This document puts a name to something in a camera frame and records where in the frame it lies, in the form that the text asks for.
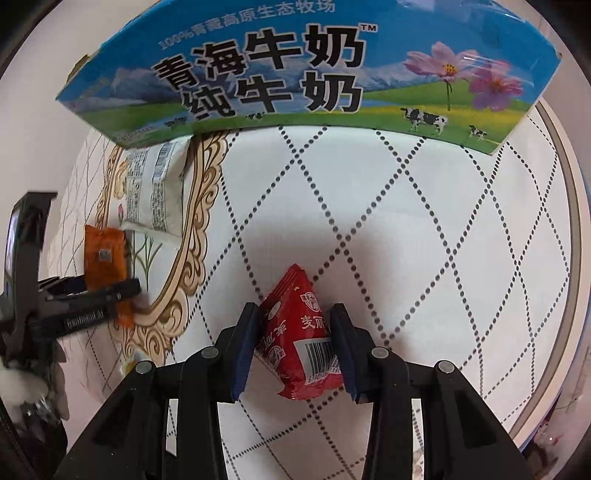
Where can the white grey snack packet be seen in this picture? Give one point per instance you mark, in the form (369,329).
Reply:
(153,186)

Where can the white quilted bed cover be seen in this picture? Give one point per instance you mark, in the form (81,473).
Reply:
(439,251)

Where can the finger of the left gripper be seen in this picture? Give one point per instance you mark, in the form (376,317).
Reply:
(69,303)

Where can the orange small snack packet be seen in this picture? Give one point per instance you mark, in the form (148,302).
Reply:
(105,266)

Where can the red small snack packet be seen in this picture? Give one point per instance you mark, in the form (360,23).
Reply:
(296,342)

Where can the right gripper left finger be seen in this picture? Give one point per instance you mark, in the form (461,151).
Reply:
(162,422)

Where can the blue milk cardboard box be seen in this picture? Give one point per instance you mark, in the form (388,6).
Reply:
(464,72)

